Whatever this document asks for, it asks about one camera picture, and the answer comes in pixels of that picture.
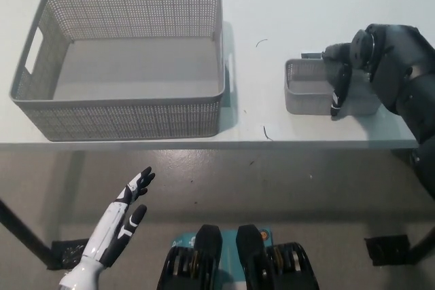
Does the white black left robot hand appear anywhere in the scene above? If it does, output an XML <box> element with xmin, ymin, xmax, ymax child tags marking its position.
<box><xmin>57</xmin><ymin>166</ymin><xmax>156</xmax><ymax>290</ymax></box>

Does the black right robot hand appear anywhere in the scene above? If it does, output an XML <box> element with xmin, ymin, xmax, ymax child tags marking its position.
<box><xmin>320</xmin><ymin>29</ymin><xmax>375</xmax><ymax>117</ymax></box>

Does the small grey perforated basket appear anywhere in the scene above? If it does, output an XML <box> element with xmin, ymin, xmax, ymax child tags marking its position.
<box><xmin>284</xmin><ymin>57</ymin><xmax>382</xmax><ymax>116</ymax></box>

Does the black floor pad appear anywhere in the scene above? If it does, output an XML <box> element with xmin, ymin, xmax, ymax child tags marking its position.
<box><xmin>364</xmin><ymin>234</ymin><xmax>414</xmax><ymax>267</ymax></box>
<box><xmin>50</xmin><ymin>239</ymin><xmax>86</xmax><ymax>270</ymax></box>

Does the black table leg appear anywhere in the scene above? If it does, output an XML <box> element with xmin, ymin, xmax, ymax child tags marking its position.
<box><xmin>0</xmin><ymin>198</ymin><xmax>58</xmax><ymax>270</ymax></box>

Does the large grey perforated basket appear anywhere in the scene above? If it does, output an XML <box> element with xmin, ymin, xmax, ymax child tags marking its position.
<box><xmin>8</xmin><ymin>0</ymin><xmax>235</xmax><ymax>143</ymax></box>

